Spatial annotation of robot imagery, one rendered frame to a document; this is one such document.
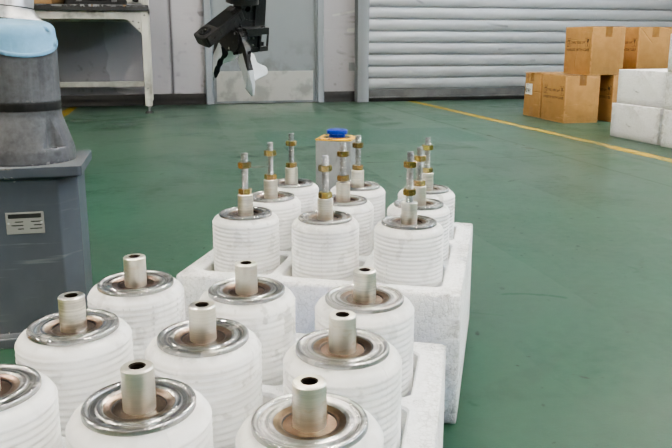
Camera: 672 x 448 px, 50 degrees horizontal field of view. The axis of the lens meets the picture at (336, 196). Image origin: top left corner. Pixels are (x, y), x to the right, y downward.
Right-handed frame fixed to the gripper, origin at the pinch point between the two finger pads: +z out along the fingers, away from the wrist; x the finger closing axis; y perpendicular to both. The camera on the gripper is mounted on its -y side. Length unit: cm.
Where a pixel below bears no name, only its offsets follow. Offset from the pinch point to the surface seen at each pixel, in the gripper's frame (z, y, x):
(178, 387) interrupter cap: -14, -68, -95
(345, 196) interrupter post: -2, -18, -58
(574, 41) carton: 43, 340, 113
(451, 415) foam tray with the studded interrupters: 16, -24, -89
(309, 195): 3.8, -14.6, -46.7
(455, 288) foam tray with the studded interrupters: 0, -20, -84
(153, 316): -7, -60, -77
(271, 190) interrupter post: 0, -25, -49
